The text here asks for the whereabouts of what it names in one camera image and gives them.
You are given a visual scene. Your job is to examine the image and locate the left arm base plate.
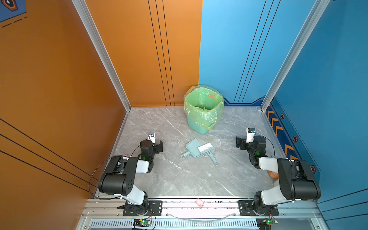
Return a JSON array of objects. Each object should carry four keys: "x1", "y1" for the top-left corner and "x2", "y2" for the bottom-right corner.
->
[{"x1": 123, "y1": 200, "x2": 163, "y2": 217}]

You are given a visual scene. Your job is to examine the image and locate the grey-green plastic dustpan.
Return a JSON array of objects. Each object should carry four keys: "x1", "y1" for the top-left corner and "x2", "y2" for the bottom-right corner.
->
[{"x1": 181, "y1": 138, "x2": 202, "y2": 158}]

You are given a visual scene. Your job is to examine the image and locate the green trash bin with liner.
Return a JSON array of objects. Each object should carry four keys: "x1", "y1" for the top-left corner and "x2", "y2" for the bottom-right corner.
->
[{"x1": 184, "y1": 85, "x2": 225, "y2": 134}]

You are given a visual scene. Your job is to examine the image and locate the left circuit board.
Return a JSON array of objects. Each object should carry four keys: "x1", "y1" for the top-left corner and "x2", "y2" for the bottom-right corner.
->
[{"x1": 133, "y1": 219, "x2": 152, "y2": 229}]

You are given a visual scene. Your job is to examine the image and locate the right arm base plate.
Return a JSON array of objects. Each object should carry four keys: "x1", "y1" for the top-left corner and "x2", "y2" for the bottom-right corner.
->
[{"x1": 238, "y1": 200, "x2": 279, "y2": 216}]

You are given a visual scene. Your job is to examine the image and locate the pink paper ball on rail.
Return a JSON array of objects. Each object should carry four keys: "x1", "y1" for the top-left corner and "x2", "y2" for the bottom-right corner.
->
[{"x1": 195, "y1": 198, "x2": 205, "y2": 208}]

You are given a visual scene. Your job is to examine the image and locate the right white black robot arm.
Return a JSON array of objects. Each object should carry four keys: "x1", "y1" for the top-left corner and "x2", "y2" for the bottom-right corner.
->
[{"x1": 235, "y1": 136, "x2": 322, "y2": 214}]

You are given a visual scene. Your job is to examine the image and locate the right circuit board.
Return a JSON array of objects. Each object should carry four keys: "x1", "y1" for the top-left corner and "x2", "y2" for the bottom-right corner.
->
[{"x1": 256, "y1": 218, "x2": 278, "y2": 230}]

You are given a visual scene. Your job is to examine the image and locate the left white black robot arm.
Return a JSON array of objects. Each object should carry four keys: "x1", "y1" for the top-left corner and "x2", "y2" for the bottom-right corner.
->
[{"x1": 98, "y1": 138, "x2": 164, "y2": 209}]

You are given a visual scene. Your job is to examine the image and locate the grey-green hand brush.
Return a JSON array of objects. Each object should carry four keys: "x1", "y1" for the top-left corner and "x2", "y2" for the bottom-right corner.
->
[{"x1": 198, "y1": 143, "x2": 219, "y2": 166}]

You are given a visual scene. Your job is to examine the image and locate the circuit board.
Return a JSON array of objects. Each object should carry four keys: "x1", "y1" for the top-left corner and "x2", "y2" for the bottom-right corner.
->
[
  {"x1": 133, "y1": 219, "x2": 152, "y2": 229},
  {"x1": 256, "y1": 218, "x2": 278, "y2": 230}
]

